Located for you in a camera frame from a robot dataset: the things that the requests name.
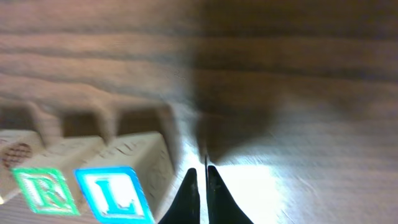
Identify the blue L block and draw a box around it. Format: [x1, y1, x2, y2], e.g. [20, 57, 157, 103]
[74, 132, 174, 223]

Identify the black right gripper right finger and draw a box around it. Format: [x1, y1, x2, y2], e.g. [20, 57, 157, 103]
[206, 166, 253, 224]

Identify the yellow O block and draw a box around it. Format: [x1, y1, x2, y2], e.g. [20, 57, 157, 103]
[1, 129, 44, 205]

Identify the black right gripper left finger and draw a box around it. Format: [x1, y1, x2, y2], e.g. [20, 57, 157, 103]
[159, 168, 200, 224]

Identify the green R block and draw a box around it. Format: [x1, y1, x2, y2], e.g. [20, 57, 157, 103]
[11, 136, 106, 217]

